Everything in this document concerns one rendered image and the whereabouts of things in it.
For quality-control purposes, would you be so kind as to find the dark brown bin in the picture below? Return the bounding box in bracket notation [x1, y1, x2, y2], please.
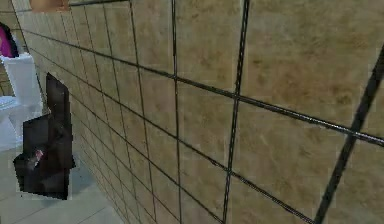
[12, 72, 76, 201]

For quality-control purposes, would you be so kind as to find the white toilet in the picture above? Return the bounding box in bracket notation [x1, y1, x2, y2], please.
[0, 52, 44, 153]

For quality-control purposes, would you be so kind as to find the orange framed picture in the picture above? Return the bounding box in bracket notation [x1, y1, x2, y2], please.
[28, 0, 71, 14]

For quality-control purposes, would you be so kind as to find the magenta and black object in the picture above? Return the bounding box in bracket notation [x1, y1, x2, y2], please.
[0, 22, 20, 59]

